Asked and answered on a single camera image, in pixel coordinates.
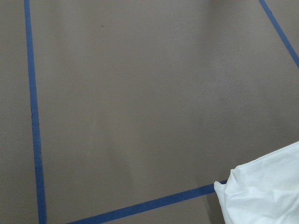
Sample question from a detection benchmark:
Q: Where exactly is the white long-sleeve printed shirt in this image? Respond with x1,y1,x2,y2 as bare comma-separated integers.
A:
214,142,299,224

